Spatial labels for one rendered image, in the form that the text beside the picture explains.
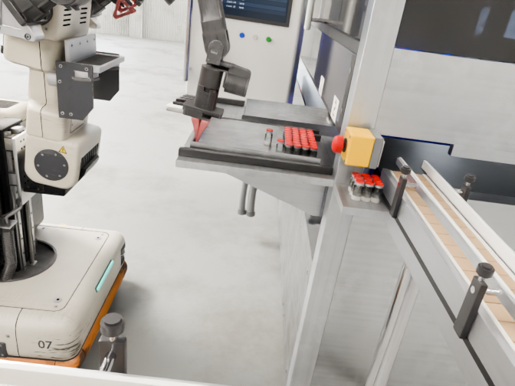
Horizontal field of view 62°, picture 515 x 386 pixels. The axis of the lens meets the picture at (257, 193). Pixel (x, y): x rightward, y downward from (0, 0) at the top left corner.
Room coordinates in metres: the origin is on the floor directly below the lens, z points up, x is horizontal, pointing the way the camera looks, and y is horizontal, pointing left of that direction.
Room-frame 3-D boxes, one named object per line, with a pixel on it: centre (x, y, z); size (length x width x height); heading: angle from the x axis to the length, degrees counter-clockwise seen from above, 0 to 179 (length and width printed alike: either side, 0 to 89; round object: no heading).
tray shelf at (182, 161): (1.36, -0.01, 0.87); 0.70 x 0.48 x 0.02; 2
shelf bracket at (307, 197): (1.11, -0.01, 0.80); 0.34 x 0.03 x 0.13; 92
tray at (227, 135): (1.19, 0.02, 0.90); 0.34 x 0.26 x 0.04; 91
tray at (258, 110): (1.53, -0.08, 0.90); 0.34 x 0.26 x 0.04; 92
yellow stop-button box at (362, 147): (0.94, -0.22, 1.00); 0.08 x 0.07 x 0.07; 92
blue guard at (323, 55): (2.03, -0.16, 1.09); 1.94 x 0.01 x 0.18; 2
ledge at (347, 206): (0.93, -0.26, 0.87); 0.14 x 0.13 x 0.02; 92
